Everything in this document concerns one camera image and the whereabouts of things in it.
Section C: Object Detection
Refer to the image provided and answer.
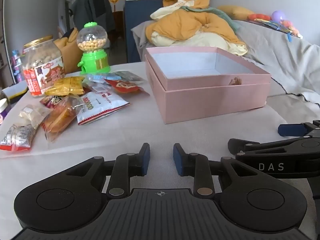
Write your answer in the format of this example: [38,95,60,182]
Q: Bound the orange plush toy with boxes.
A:
[247,13,272,22]

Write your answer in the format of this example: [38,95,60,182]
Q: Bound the dark blue cabinet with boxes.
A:
[124,0,166,63]

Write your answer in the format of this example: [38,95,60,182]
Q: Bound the yellow snack packet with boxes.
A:
[45,76,85,96]

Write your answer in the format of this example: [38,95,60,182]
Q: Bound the white and red snack packet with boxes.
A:
[76,91,131,126]

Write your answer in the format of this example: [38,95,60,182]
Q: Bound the dark hanging jacket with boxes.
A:
[70,0,115,34]

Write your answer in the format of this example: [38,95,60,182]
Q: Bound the yellow pillow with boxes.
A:
[217,5,255,21]

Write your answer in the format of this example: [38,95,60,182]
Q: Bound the colourful toy pile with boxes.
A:
[260,20,303,42]

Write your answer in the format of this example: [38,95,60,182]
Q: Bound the light blue small packet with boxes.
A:
[86,73,114,81]

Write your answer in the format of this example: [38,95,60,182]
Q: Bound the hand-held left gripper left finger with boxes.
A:
[65,142,151,197]

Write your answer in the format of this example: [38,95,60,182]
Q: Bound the green gumball machine toy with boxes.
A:
[76,22,111,75]

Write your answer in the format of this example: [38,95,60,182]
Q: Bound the grey snack packet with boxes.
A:
[114,71,146,84]

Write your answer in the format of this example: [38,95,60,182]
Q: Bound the silver and red snack packet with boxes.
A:
[0,124,38,152]

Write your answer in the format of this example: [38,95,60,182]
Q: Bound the clear small candy packet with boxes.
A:
[87,79,112,93]

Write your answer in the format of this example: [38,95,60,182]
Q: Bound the clear packet of white candy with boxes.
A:
[19,104,52,130]

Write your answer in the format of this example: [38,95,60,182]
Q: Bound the mustard yellow cushion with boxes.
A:
[54,27,84,74]

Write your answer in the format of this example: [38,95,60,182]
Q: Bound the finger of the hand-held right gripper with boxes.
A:
[278,120,320,137]
[227,135,320,156]

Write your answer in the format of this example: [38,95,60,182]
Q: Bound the orange and cream blanket pile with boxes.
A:
[145,0,248,57]

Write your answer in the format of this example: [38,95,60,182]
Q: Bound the colourful shelf packets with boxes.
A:
[11,50,24,83]

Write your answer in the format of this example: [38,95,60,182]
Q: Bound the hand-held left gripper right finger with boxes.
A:
[173,142,260,197]

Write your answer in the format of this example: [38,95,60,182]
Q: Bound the black and yellow tray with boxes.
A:
[2,86,28,101]

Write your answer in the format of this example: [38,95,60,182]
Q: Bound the pink cardboard box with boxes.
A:
[144,47,272,125]

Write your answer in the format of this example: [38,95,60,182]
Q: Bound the purple toy ball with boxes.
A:
[271,10,287,23]

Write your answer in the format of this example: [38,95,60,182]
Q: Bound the large clear snack jar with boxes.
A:
[22,35,66,97]

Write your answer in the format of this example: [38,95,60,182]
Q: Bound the dark red snack packet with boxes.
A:
[40,95,66,109]

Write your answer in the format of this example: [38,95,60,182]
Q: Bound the red pictured snack packet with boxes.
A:
[104,79,150,96]

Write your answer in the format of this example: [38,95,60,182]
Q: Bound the orange bread packet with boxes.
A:
[41,96,84,141]

